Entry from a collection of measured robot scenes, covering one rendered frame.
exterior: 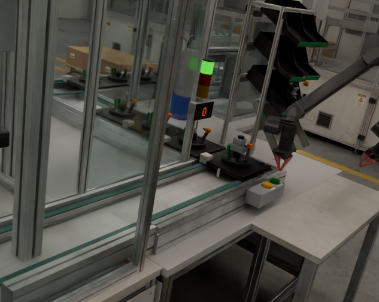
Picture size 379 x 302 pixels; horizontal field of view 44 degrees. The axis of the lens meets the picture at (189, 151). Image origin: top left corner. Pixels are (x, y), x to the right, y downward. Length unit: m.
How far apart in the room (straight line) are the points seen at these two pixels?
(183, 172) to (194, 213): 0.38
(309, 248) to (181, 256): 0.51
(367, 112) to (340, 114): 0.34
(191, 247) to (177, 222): 0.11
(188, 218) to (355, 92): 4.77
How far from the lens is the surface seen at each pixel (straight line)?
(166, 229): 1.55
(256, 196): 1.91
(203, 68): 1.93
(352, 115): 6.24
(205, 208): 1.71
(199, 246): 1.66
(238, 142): 2.11
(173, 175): 1.96
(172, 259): 1.57
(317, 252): 1.83
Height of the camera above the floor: 1.71
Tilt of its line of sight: 20 degrees down
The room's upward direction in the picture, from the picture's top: 10 degrees clockwise
